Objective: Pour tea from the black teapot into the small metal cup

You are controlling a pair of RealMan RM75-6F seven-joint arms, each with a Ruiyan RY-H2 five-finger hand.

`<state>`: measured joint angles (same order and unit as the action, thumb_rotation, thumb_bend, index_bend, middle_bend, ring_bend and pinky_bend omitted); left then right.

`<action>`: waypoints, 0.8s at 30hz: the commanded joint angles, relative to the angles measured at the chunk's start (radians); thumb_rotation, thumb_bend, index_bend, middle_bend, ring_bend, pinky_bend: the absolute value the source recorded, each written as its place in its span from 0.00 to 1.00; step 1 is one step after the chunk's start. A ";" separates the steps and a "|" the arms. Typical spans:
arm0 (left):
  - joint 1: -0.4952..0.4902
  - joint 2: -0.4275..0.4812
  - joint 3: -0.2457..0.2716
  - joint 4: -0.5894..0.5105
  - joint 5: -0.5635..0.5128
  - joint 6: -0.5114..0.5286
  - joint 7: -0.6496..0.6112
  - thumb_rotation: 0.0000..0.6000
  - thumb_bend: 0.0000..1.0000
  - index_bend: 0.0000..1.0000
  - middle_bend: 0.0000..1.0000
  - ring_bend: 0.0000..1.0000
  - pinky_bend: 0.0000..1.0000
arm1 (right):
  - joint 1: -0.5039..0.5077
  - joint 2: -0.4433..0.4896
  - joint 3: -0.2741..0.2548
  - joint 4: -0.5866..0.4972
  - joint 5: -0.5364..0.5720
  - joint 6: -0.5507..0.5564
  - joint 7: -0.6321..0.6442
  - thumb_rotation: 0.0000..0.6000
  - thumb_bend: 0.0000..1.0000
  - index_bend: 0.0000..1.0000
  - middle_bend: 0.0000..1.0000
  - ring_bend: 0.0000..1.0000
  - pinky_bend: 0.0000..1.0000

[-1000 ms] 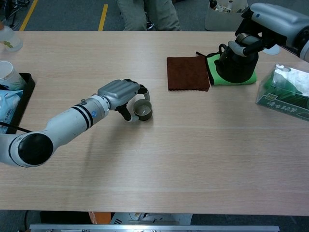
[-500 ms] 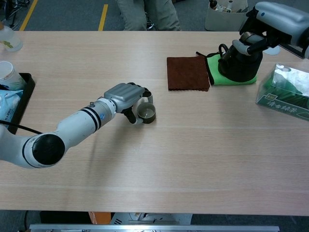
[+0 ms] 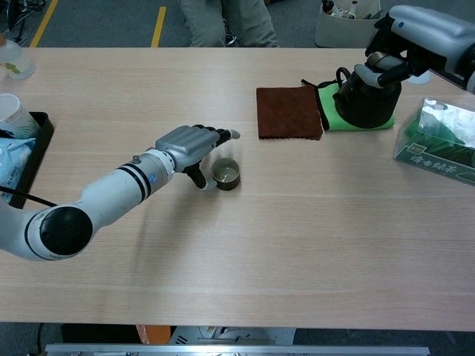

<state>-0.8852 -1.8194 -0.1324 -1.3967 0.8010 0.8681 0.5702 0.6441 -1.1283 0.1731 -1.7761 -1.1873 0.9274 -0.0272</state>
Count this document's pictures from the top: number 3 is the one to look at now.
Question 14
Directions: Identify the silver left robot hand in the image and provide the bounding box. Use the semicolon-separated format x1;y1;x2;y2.
154;125;242;191

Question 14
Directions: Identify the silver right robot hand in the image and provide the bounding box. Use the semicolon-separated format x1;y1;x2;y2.
354;4;475;90

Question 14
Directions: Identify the small dark green cup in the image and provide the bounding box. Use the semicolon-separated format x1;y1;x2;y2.
211;157;242;191

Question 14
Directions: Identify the black cast iron teapot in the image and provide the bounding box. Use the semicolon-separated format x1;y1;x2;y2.
332;66;403;130

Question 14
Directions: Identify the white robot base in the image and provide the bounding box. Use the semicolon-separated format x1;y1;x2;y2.
168;326;298;346

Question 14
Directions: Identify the beige storage bin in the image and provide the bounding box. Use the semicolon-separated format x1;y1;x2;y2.
315;0;383;49

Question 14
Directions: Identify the brown square tea cloth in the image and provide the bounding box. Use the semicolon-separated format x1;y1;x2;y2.
255;85;324;142

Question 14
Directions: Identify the clear green tea box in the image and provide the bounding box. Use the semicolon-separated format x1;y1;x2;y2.
393;96;475;187

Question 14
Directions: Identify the green cloth with black trim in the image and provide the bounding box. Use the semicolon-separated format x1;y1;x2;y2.
301;78;396;132

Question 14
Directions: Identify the seated person in khaki trousers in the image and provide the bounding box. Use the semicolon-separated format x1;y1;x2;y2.
178;0;280;48

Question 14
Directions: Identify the black plastic tray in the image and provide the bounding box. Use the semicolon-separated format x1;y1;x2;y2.
0;111;56;234

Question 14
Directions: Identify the blue wet wipes pack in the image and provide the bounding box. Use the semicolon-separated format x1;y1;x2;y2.
0;136;36;208

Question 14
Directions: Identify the white paper cup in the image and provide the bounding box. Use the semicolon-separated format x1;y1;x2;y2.
0;93;40;139

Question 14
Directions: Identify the frosted plastic bottle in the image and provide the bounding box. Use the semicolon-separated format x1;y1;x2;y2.
0;35;37;81

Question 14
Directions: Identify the orange brown round stool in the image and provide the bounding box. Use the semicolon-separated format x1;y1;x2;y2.
135;324;172;346

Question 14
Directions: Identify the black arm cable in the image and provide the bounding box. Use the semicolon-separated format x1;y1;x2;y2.
0;185;57;208

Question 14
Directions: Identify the aluminium profile rail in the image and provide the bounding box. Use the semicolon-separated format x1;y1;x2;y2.
44;343;431;356

